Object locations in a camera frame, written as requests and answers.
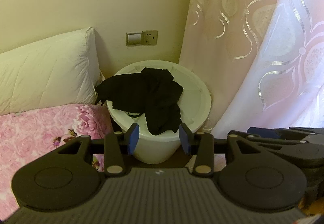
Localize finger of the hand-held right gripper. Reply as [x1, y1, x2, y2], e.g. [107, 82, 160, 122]
[289, 126, 324, 134]
[247, 126, 324, 140]

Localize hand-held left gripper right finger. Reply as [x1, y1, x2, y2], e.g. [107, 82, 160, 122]
[178, 123, 261, 177]

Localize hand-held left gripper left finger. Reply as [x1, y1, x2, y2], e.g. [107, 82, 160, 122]
[54, 123, 140, 177]

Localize white round laundry bin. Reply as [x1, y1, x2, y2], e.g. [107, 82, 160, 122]
[106, 60, 212, 164]

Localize black pants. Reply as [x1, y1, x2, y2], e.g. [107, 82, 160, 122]
[95, 67, 184, 136]

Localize white patterned curtain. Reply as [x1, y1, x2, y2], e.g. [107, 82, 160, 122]
[215, 0, 324, 133]

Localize pink rose-print blanket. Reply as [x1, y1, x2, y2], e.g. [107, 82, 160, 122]
[0, 104, 115, 217]

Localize white quilted pillow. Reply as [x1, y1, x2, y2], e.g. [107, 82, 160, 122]
[0, 27, 105, 116]

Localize pink patterned curtain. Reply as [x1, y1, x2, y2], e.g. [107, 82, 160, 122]
[178, 0, 288, 129]

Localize wall power socket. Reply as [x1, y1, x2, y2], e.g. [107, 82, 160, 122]
[142, 30, 159, 45]

